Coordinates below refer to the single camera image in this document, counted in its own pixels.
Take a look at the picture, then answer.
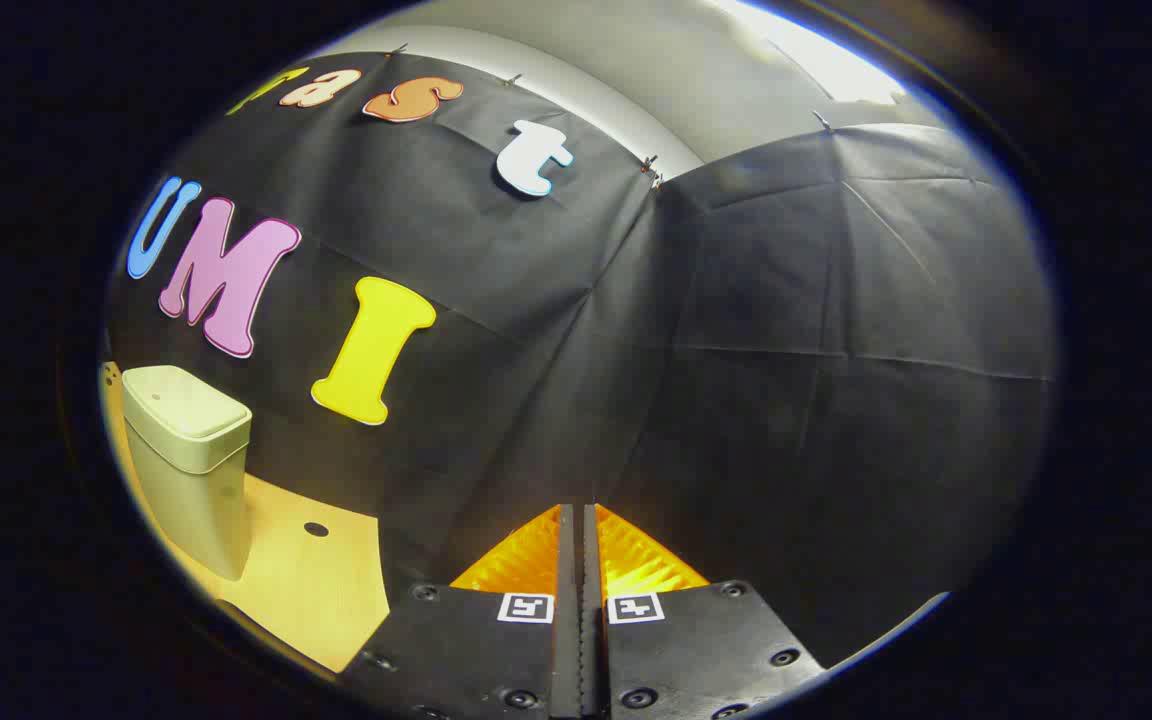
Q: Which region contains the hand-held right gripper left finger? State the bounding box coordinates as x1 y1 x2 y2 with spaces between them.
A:
341 505 583 720

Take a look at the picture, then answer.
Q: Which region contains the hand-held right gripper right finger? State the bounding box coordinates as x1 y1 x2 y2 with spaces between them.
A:
584 505 827 720

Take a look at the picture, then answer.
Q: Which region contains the pale green desktop garbage bin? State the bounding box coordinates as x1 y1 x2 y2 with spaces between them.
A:
122 365 253 582

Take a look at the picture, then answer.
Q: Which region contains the black backdrop cloth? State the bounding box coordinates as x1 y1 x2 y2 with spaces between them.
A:
101 50 1057 671

